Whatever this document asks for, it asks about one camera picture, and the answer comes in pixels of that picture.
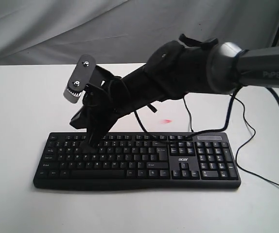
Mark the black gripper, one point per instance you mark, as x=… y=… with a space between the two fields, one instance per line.
x=101 y=108

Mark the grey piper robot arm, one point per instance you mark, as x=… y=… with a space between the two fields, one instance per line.
x=175 y=69

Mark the black acer keyboard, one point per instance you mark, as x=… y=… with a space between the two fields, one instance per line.
x=130 y=161

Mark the grey backdrop cloth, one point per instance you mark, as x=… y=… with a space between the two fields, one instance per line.
x=45 y=32

